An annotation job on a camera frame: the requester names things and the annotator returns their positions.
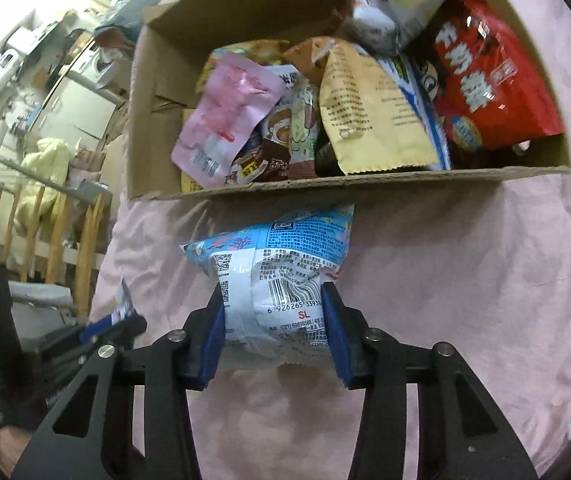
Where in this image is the small white brown snack pack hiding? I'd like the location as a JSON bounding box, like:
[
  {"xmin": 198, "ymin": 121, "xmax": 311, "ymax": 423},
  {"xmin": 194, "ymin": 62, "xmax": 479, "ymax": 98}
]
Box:
[{"xmin": 227, "ymin": 64, "xmax": 321, "ymax": 184}]

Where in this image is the beige tan snack bag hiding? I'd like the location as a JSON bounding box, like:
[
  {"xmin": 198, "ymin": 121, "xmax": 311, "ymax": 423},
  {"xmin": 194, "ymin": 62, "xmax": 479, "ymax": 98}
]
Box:
[{"xmin": 282, "ymin": 34, "xmax": 442, "ymax": 177}]

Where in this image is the pink snack pouch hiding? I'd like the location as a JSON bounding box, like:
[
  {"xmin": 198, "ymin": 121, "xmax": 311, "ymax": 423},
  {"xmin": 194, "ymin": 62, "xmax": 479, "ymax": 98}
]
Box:
[{"xmin": 170, "ymin": 53, "xmax": 285, "ymax": 188}]

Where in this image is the pink bed duvet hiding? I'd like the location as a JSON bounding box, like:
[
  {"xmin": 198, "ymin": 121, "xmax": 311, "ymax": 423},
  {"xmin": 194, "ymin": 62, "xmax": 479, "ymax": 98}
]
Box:
[{"xmin": 86, "ymin": 0, "xmax": 571, "ymax": 480}]

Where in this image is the white kitchen cabinet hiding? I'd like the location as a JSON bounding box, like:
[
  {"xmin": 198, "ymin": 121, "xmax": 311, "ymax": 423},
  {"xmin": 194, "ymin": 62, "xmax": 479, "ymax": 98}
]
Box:
[{"xmin": 26, "ymin": 70, "xmax": 124, "ymax": 154}]

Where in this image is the brown cardboard box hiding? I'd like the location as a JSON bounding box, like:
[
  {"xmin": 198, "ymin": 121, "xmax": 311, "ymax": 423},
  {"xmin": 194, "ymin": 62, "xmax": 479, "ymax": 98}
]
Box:
[{"xmin": 127, "ymin": 0, "xmax": 571, "ymax": 198}]

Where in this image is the light blue white snack bag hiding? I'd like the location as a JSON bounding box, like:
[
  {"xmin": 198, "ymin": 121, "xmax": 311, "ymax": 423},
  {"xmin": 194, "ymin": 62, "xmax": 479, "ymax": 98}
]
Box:
[{"xmin": 182, "ymin": 204, "xmax": 355, "ymax": 370}]

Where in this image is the gold yellow chip bag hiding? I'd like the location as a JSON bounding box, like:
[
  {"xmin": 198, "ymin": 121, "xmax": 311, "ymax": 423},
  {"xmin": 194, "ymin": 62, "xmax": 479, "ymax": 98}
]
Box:
[{"xmin": 195, "ymin": 39, "xmax": 292, "ymax": 94}]

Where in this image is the red white snack bag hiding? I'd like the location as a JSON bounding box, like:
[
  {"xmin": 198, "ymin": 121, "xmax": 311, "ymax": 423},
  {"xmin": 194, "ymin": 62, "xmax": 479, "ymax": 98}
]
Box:
[{"xmin": 425, "ymin": 0, "xmax": 563, "ymax": 152}]

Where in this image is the wooden crib rail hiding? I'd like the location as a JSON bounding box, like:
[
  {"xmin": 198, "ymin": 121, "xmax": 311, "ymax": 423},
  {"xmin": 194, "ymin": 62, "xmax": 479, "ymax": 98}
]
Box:
[{"xmin": 0, "ymin": 139, "xmax": 112, "ymax": 318}]

